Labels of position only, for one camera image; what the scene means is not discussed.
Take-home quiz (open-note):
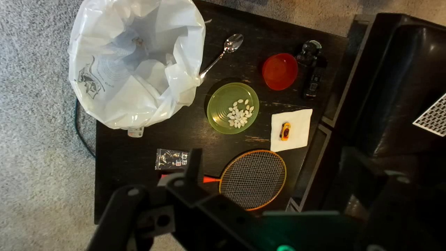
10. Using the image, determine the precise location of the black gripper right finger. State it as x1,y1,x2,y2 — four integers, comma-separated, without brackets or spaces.
185,150,202,183

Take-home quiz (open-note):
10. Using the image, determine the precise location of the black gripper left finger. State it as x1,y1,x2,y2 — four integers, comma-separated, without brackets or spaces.
87,186,151,251

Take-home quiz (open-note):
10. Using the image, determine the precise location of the small clear plastic packet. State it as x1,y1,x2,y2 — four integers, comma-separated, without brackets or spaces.
155,148,190,171

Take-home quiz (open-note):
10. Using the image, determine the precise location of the orange badminton racket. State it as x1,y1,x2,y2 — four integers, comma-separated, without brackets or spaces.
202,150,287,211

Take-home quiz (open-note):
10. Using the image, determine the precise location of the green bowl with white pieces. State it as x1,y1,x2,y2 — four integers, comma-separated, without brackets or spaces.
206,83,259,134

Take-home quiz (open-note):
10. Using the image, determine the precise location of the black coffee table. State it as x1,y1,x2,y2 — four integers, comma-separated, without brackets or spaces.
95,3,347,217

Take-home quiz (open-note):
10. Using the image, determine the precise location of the white napkin with snack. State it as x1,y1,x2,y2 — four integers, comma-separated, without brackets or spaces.
270,109,312,153

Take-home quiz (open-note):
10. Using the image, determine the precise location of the metal spoon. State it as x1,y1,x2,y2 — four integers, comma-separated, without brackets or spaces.
199,34,244,81

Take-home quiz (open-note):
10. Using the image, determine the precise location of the black leather chair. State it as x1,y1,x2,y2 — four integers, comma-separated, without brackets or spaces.
294,13,446,251

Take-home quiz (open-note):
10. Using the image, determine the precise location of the black floor cable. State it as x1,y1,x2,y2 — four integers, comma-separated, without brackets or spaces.
74,98,98,160

